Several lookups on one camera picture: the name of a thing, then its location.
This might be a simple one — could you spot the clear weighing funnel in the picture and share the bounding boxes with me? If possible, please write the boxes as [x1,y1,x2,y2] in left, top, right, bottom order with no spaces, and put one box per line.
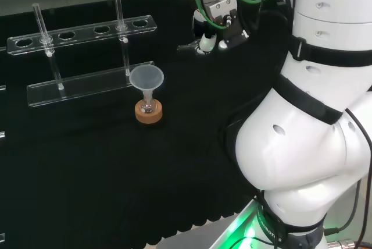
[176,43,205,55]

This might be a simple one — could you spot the black bench cloth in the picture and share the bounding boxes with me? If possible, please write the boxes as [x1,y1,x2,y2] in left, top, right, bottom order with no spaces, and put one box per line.
[0,0,295,246]

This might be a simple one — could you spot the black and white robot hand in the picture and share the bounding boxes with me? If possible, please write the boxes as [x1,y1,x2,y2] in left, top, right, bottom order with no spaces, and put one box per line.
[193,7,251,56]

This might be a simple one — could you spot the small round-bottom glass flask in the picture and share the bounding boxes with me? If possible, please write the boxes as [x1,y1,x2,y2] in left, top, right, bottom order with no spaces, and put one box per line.
[138,91,158,115]

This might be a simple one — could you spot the grey metal base plate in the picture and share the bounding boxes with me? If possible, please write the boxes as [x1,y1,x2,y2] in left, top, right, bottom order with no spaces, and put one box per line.
[158,198,263,249]

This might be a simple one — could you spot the clear plastic funnel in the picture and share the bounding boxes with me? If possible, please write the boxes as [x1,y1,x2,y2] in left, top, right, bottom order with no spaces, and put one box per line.
[128,66,165,105]

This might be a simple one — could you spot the thin black cable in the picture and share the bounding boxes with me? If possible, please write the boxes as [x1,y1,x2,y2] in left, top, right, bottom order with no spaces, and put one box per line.
[324,107,372,249]

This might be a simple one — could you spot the clear acrylic funnel stand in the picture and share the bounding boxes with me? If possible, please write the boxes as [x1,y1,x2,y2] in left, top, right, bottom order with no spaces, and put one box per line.
[6,0,158,108]

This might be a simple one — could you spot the round cork ring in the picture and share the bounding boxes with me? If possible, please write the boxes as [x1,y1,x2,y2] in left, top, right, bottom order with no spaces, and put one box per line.
[134,100,163,124]

